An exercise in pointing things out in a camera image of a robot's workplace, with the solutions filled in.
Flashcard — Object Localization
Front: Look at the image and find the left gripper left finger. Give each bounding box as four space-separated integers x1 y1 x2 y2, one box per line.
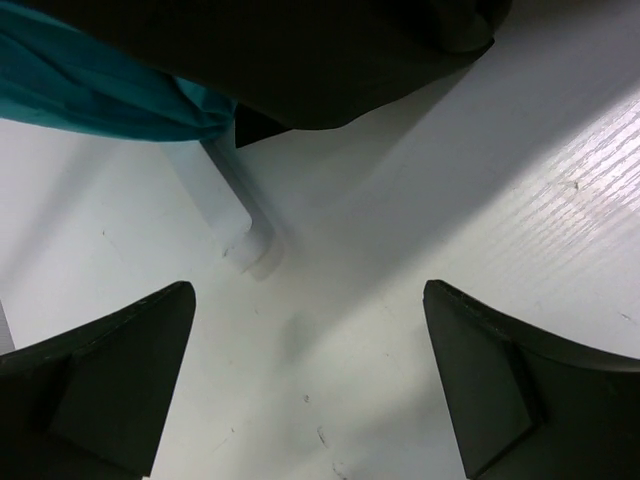
1 281 195 479

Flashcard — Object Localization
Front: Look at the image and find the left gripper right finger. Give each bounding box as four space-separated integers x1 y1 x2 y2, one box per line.
423 280 639 479

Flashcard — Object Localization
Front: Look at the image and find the teal garment on hanger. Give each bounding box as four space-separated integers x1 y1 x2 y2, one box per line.
1 1 237 142

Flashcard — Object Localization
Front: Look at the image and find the black garment on hanger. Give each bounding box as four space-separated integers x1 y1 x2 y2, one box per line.
35 0 510 130

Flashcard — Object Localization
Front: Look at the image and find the clothes rack metal white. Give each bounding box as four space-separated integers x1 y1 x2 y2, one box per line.
161 141 275 273

